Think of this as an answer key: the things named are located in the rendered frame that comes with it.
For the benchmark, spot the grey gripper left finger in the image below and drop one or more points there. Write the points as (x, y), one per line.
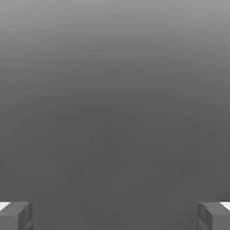
(12, 217)

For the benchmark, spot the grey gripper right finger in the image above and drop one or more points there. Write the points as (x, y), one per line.
(215, 217)

